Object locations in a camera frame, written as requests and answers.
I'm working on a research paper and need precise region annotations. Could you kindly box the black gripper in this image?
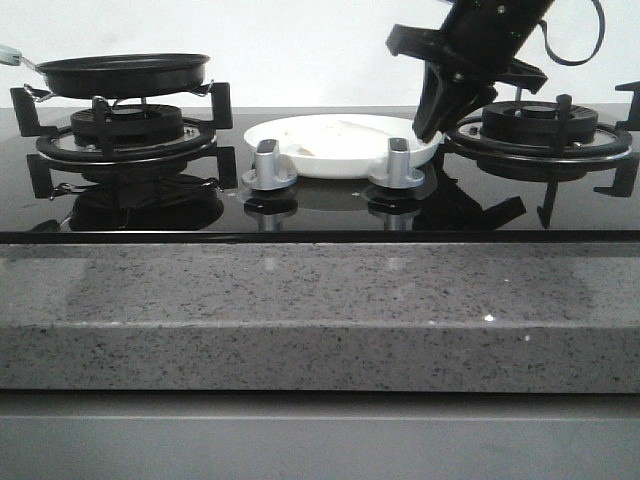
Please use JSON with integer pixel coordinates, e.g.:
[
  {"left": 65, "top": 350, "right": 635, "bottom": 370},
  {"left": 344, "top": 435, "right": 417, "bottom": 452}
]
[{"left": 386, "top": 0, "right": 548, "bottom": 141}]

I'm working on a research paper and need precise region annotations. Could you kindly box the white plate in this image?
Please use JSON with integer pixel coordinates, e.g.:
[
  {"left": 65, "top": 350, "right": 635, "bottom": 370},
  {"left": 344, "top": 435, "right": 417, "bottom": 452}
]
[{"left": 244, "top": 114, "right": 443, "bottom": 179}]

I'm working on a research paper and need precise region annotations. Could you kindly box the fried egg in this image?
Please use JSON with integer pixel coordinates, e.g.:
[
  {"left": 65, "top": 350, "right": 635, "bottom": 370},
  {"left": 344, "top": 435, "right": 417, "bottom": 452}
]
[{"left": 284, "top": 120, "right": 392, "bottom": 158}]

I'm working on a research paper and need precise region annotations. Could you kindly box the black frying pan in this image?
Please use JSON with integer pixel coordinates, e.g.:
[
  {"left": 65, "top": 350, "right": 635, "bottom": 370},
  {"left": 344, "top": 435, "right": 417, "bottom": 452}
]
[{"left": 30, "top": 53, "right": 210, "bottom": 99}]

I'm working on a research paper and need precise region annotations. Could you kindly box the black right gas burner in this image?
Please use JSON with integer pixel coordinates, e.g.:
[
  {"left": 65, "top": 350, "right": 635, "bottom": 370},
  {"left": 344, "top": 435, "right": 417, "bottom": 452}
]
[{"left": 480, "top": 101, "right": 599, "bottom": 146}]

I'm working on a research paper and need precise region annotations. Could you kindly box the black gas burner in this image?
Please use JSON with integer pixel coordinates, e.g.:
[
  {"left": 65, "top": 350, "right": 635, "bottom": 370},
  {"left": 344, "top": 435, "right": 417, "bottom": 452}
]
[
  {"left": 70, "top": 104, "right": 184, "bottom": 148},
  {"left": 480, "top": 101, "right": 599, "bottom": 146}
]

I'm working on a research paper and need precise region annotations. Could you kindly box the silver right stove knob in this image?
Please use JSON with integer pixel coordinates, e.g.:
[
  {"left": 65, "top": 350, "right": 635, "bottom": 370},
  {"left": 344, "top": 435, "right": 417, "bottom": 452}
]
[{"left": 368, "top": 137, "right": 425, "bottom": 190}]

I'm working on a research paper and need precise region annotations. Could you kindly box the silver stove knob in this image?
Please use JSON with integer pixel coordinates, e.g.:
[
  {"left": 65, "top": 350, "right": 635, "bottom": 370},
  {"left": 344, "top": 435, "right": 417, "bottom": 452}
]
[
  {"left": 368, "top": 137, "right": 425, "bottom": 190},
  {"left": 242, "top": 139, "right": 298, "bottom": 191}
]

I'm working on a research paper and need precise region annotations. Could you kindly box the black right burner grate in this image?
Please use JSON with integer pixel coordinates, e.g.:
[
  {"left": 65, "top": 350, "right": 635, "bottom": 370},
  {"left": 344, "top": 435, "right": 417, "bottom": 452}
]
[{"left": 445, "top": 82, "right": 639, "bottom": 198}]

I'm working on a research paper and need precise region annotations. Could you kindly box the black burner grate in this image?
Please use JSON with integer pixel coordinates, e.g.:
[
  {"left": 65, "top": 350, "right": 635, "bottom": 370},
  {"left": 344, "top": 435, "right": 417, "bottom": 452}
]
[
  {"left": 11, "top": 82, "right": 233, "bottom": 170},
  {"left": 445, "top": 82, "right": 639, "bottom": 198}
]

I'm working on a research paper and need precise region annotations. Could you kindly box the silver left stove knob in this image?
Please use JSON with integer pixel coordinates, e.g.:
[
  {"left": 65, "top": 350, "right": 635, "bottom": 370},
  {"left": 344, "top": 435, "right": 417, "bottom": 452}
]
[{"left": 242, "top": 139, "right": 298, "bottom": 191}]

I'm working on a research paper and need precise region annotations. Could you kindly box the black glass cooktop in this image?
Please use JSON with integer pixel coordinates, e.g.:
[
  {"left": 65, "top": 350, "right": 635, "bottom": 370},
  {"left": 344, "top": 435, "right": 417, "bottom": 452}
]
[{"left": 1, "top": 109, "right": 639, "bottom": 244}]

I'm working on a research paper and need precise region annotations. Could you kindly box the black left gas burner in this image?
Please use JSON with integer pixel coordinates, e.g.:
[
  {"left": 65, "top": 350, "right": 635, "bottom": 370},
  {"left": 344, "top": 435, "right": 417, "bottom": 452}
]
[{"left": 70, "top": 104, "right": 184, "bottom": 148}]

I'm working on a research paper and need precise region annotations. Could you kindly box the black left burner grate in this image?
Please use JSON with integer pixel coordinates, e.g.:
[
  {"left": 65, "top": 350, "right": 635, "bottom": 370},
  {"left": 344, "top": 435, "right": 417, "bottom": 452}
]
[{"left": 11, "top": 82, "right": 233, "bottom": 170}]

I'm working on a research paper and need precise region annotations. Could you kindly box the grey cabinet front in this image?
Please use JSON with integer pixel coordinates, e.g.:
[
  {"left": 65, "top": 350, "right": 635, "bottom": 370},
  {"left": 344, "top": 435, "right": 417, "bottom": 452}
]
[{"left": 1, "top": 392, "right": 639, "bottom": 479}]

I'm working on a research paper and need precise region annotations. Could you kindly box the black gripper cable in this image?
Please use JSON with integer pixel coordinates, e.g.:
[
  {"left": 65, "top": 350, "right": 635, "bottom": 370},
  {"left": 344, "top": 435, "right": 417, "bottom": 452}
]
[{"left": 537, "top": 0, "right": 606, "bottom": 66}]

